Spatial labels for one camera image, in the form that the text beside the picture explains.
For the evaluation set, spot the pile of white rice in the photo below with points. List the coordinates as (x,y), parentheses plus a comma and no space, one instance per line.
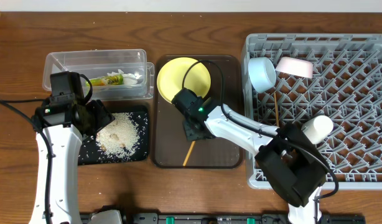
(119,133)

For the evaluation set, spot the white tissue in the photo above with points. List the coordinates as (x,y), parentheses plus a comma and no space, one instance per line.
(129,78)

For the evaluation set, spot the black plastic tray bin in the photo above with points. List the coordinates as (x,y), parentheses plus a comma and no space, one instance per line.
(141,149)

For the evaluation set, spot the wooden chopstick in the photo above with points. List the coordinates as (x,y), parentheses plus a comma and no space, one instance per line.
(188,153)
(276,110)

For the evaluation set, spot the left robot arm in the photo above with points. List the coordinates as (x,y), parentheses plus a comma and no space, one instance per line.
(56,199)

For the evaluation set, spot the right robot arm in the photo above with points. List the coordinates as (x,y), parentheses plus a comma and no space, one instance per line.
(292,165)

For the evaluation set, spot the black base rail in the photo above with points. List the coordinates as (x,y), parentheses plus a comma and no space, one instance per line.
(153,218)

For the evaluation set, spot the grey dishwasher rack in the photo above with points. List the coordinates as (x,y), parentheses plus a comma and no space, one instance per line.
(346,86)

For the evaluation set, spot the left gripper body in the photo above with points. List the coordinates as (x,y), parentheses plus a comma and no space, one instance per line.
(97,117)

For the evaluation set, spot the green orange snack wrapper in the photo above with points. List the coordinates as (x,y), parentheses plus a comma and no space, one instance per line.
(107,80)

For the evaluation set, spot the white pink bowl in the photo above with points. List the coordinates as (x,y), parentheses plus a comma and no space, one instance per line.
(294,66)

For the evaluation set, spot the clear plastic waste bin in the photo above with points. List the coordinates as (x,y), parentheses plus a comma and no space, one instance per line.
(97,63)

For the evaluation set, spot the yellow plate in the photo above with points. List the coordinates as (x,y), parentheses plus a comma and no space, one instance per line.
(171,75)

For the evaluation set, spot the white cup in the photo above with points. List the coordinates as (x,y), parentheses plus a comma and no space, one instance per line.
(318,128)

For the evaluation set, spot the light blue bowl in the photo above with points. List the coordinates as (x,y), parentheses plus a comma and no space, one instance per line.
(262,74)

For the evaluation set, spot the brown serving tray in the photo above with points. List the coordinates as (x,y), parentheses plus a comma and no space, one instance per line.
(170,144)

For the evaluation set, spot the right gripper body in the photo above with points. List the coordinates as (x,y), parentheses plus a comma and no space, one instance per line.
(190,133)

